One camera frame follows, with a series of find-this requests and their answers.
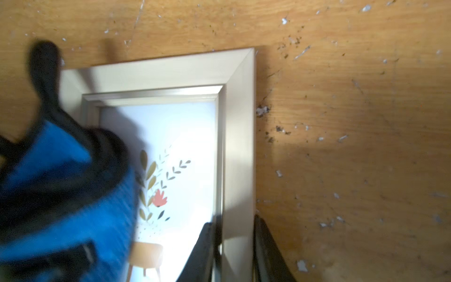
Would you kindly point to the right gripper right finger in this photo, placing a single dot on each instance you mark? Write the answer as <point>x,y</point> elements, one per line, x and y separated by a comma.
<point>269,263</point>

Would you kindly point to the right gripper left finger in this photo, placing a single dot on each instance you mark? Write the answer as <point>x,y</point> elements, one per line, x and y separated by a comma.
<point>199,265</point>

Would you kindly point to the white picture frame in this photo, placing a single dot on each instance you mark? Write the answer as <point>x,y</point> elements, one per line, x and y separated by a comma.
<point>189,123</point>

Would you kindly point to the blue microfiber cloth black trim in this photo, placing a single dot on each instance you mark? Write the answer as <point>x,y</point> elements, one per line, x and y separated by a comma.
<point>63,185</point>

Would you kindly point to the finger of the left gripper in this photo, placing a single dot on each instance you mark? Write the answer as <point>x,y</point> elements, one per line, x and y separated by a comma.
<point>62,266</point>

